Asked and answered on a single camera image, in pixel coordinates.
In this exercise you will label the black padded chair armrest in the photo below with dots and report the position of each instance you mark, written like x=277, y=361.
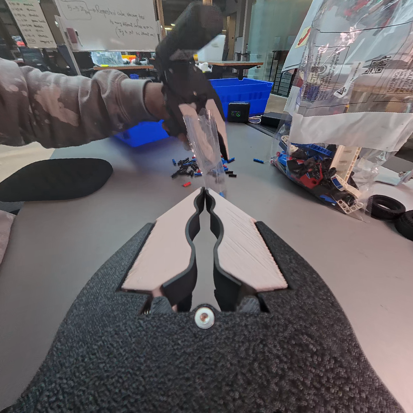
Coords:
x=55, y=179

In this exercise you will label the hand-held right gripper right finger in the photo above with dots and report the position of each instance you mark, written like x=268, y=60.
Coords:
x=248, y=255

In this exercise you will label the black power bank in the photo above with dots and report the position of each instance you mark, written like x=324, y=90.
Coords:
x=238, y=112

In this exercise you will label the clear bag of building bricks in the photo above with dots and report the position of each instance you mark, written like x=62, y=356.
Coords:
x=316, y=174

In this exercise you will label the grey desk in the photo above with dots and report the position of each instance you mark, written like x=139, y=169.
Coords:
x=96, y=242

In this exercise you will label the wooden background table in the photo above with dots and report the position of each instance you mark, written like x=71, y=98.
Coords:
x=237, y=63

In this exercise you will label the person's left forearm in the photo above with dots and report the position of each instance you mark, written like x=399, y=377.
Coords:
x=64, y=103

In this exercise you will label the person's left hand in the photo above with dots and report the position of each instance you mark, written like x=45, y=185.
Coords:
x=155, y=96

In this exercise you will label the white paper list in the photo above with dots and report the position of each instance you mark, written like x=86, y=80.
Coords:
x=30, y=22

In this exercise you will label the whiteboard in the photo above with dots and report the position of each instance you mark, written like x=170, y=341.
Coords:
x=109, y=22

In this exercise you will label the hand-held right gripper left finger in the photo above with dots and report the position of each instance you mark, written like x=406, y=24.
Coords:
x=158, y=255

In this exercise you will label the flat black box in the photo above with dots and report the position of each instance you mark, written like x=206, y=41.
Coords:
x=272, y=119

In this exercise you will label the white crumpled lump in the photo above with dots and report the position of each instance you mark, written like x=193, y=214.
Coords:
x=203, y=67

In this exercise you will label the small clear plastic bag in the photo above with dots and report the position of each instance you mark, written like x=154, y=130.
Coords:
x=206, y=145

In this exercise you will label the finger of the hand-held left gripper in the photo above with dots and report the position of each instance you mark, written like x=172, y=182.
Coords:
x=218, y=125
x=190, y=111

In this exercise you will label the pile of small plastic pins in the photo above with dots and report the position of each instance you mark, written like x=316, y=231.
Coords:
x=188, y=167

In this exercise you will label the blue plastic bin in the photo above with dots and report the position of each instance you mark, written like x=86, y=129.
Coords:
x=240, y=92
x=142, y=134

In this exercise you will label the large printed plastic bag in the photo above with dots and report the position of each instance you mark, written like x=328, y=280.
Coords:
x=351, y=64

